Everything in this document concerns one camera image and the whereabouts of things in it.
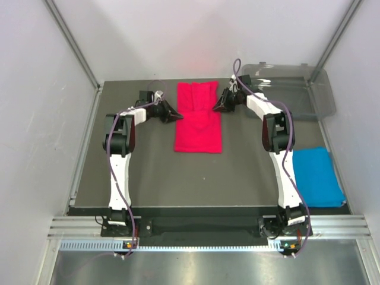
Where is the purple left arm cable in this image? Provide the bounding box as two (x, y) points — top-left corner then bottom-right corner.
(106, 80), (169, 259)

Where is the red t shirt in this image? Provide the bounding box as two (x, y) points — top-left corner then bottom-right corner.
(174, 81), (223, 154)

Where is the clear plastic storage bin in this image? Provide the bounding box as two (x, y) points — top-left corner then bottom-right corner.
(241, 62), (336, 121)

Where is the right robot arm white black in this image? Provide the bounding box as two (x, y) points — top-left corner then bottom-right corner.
(213, 87), (307, 235)

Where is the grey slotted cable duct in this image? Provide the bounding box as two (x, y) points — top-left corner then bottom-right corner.
(59, 239), (296, 253)

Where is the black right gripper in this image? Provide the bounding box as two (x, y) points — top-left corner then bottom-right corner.
(213, 88), (242, 113)

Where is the blue folded t shirt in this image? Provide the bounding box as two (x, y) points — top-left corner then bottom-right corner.
(293, 147), (346, 208)

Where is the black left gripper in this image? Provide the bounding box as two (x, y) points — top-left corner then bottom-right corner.
(148, 99), (182, 123)

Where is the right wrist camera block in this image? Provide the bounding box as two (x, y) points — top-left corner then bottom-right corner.
(229, 75), (252, 94)

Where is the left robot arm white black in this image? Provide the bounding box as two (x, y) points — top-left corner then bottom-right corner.
(103, 99), (183, 236)

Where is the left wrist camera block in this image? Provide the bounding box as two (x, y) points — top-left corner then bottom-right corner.
(136, 90), (164, 106)

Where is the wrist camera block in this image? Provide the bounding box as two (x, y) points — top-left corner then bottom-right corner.
(229, 75), (252, 94)
(136, 90), (164, 106)

